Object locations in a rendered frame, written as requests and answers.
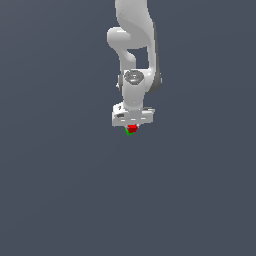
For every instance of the red cube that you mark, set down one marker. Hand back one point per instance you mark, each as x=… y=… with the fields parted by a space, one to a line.
x=132 y=128

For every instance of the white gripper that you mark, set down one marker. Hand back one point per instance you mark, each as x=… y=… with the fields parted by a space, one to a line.
x=132 y=116

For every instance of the green cube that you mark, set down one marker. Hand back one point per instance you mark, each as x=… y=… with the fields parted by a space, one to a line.
x=128 y=132

